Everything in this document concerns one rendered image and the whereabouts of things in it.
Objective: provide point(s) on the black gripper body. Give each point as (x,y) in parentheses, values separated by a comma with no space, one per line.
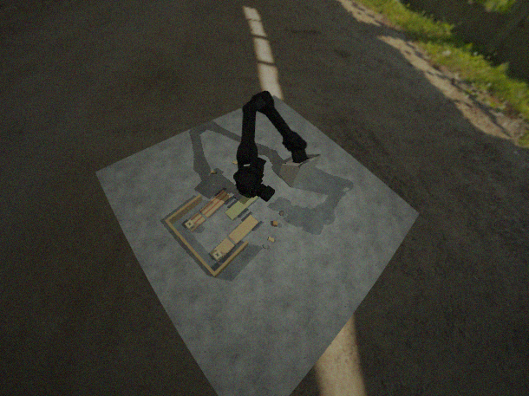
(265,192)

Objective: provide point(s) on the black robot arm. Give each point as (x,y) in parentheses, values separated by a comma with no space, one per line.
(247,152)

